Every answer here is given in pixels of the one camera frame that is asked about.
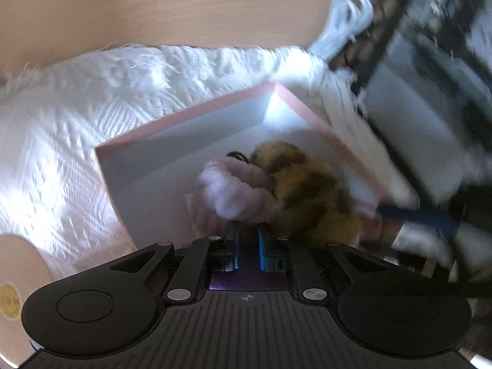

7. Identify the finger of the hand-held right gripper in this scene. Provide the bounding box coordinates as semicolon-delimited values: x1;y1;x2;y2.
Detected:
377;204;464;235

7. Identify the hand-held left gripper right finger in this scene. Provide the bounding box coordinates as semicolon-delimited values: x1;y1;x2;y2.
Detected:
257;225;393;302

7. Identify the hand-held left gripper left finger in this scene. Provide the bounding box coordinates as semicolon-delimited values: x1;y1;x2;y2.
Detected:
109;224;240;305

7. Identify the lilac fluffy scrunchie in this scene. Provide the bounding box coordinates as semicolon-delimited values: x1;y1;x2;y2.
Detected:
190;157;285;239

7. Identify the brown spotted fluffy scrunchie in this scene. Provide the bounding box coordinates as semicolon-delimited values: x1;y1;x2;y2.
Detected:
248;140;375;248

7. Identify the pink box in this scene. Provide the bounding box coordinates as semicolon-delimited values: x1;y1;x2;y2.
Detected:
94;81;393;277

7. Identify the grey and black blurred object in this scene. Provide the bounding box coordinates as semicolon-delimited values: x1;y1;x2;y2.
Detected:
334;0;492;216

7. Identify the white textured blanket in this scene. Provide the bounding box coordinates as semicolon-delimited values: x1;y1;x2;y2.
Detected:
0;44;419;277

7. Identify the pink round lid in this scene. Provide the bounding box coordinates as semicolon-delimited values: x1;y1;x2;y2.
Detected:
0;234;52;359

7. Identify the white cable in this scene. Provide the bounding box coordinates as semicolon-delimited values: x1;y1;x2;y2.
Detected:
307;0;375;62

